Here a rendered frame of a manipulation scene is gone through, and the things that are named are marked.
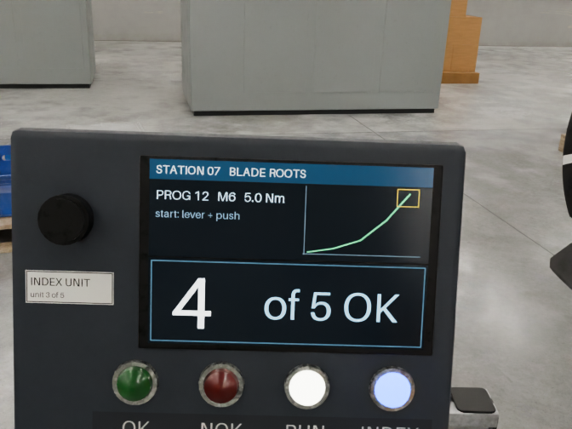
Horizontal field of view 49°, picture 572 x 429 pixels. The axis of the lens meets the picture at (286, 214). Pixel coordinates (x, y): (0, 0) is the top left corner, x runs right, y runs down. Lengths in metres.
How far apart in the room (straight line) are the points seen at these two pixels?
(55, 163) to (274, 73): 5.91
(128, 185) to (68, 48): 7.33
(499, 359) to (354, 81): 4.37
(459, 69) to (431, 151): 8.84
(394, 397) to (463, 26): 8.80
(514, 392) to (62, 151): 2.16
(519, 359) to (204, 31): 4.43
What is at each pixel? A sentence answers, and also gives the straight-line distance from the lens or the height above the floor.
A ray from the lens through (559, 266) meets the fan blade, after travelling 0.99.
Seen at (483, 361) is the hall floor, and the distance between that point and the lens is 2.54.
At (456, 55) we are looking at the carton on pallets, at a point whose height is 0.36.
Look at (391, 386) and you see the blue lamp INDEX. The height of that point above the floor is 1.12.
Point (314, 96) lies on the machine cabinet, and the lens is 6.40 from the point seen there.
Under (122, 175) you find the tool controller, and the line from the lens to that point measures 0.37.
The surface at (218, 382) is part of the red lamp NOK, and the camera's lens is 0.37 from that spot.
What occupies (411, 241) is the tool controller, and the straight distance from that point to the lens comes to 0.37.
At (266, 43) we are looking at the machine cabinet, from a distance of 6.21.
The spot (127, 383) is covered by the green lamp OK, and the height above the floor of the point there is 1.12.
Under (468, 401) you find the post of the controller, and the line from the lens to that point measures 0.49.
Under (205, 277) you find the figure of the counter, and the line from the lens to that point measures 0.36.
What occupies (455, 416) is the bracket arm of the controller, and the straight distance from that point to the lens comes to 0.48.
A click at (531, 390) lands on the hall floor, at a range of 2.45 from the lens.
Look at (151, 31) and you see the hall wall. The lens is 12.76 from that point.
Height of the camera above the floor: 1.34
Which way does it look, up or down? 21 degrees down
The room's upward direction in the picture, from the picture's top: 2 degrees clockwise
